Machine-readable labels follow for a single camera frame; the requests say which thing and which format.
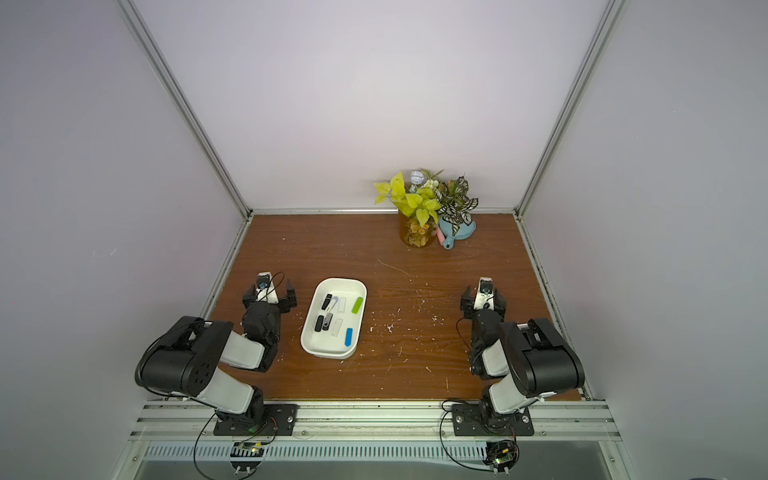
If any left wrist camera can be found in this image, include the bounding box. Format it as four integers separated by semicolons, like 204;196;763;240
254;272;273;303

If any controller board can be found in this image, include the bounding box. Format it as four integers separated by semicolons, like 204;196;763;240
483;439;520;475
229;442;266;478

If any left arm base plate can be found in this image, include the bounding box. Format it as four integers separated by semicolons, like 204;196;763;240
213;403;299;437

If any white long usb flash drive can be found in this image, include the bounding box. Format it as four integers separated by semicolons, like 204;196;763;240
330;318;343;337

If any white storage box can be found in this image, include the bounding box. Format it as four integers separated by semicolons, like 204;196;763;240
300;278;368;360

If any amber vase with yellow-green plant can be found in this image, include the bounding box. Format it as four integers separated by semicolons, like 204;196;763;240
374;169;441;248

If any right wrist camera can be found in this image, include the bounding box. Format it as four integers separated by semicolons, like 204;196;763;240
474;277;496;310

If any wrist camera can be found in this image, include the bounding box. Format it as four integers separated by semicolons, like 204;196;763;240
474;277;496;310
254;272;273;303

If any right controller board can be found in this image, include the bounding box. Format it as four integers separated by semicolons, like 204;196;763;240
483;439;520;475

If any green usb flash drive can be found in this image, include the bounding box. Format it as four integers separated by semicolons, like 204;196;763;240
351;297;364;315

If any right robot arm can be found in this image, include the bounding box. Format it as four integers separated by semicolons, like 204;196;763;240
460;277;586;431

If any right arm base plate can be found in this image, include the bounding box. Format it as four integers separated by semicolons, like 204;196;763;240
449;403;535;437

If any left controller board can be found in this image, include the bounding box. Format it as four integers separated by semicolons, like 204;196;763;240
229;442;266;478

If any teal pot with patterned plant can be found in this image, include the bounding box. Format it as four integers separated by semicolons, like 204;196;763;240
437;176;479;250

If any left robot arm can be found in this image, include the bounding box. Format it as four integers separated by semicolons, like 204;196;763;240
134;272;297;428

